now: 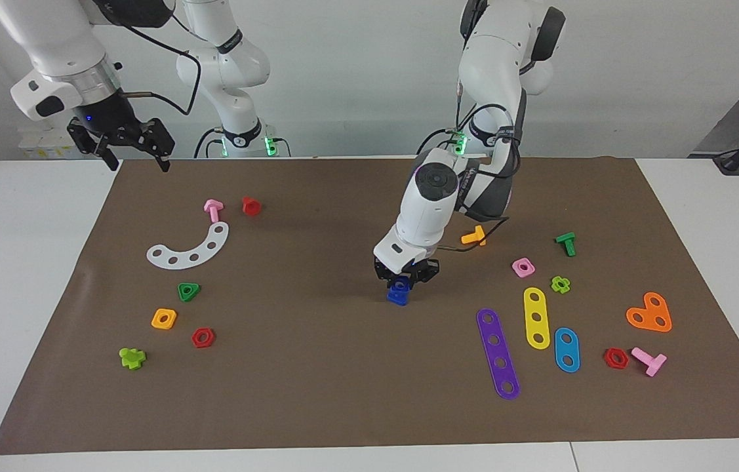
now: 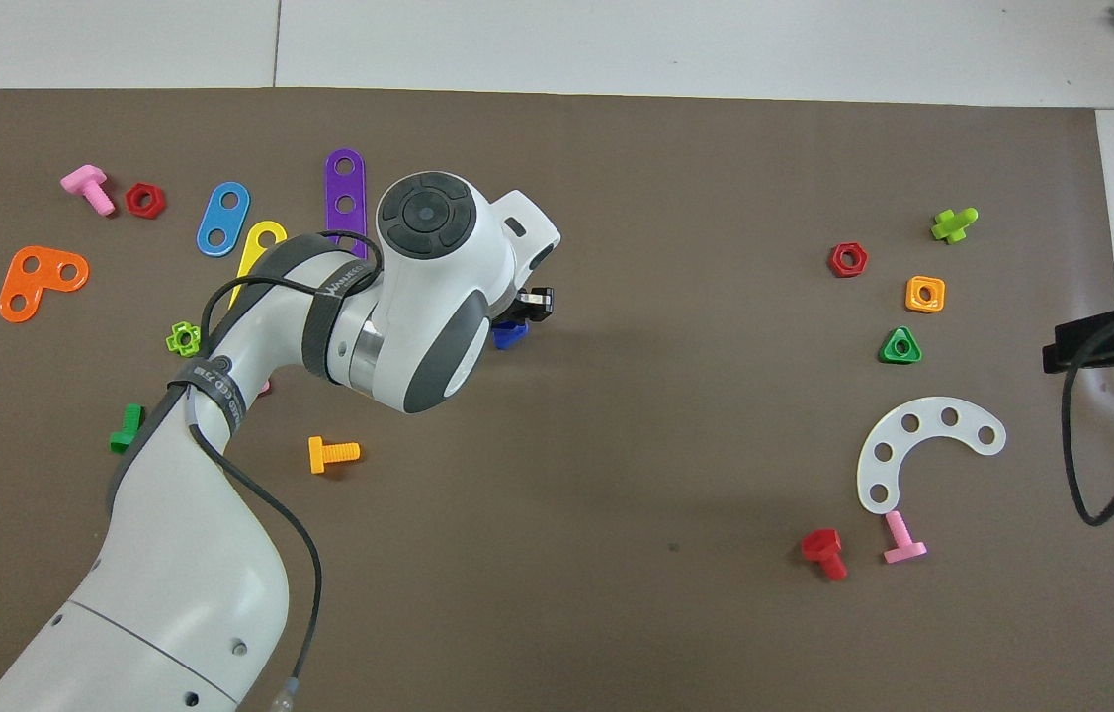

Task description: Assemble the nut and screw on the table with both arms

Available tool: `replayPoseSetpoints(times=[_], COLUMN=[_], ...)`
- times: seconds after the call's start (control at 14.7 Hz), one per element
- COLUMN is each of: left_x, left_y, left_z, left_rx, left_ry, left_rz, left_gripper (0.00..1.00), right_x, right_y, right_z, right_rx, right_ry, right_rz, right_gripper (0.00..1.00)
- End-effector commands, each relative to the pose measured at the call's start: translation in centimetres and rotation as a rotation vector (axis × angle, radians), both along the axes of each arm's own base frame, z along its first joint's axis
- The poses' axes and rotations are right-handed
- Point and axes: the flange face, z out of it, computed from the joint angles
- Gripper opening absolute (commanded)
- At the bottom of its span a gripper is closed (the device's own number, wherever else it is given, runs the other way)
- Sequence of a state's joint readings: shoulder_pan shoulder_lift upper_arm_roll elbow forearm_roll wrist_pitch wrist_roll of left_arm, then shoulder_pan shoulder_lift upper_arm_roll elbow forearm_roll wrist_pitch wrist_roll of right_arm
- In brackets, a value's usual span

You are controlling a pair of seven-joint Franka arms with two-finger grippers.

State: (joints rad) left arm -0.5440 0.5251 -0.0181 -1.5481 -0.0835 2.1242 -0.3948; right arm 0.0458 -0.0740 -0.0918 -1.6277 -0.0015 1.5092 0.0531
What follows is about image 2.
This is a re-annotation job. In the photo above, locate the brown table mat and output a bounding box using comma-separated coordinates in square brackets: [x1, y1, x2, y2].
[0, 87, 1114, 712]

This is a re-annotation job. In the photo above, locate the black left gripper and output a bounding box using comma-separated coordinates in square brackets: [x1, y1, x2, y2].
[491, 287, 555, 329]

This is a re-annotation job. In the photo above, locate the blue two-hole strip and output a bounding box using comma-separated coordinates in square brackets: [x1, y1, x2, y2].
[196, 182, 251, 258]

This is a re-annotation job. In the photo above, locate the white curved perforated strip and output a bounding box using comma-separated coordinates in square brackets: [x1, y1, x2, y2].
[856, 397, 1007, 516]

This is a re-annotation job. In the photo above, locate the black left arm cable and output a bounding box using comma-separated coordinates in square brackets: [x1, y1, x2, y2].
[183, 229, 386, 712]

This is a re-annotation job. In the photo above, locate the yellow three-hole strip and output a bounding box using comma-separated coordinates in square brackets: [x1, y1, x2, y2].
[228, 220, 289, 308]

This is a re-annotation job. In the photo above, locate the orange heart-shaped plate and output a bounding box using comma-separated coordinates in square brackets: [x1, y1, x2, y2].
[0, 245, 90, 324]

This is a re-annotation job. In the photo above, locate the red toy screw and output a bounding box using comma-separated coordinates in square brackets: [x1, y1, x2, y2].
[801, 528, 849, 581]

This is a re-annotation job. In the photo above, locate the lime cross-head toy screw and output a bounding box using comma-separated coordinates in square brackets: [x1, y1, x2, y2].
[930, 207, 980, 245]

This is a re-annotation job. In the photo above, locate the pink round-head toy screw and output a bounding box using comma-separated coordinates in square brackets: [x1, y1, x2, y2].
[883, 510, 928, 566]

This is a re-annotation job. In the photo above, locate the pink T-head toy screw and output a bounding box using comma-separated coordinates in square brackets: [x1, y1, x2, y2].
[60, 165, 116, 217]

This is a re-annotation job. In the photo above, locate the purple four-hole strip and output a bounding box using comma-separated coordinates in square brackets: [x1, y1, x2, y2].
[324, 148, 367, 260]

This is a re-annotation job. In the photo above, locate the green toy screw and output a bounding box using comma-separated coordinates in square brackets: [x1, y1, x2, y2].
[109, 402, 146, 455]

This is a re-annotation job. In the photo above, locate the orange toy screw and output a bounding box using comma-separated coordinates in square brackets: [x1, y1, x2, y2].
[307, 436, 361, 475]

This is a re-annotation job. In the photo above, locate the green triangle toy nut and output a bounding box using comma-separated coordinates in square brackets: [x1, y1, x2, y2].
[879, 326, 923, 365]

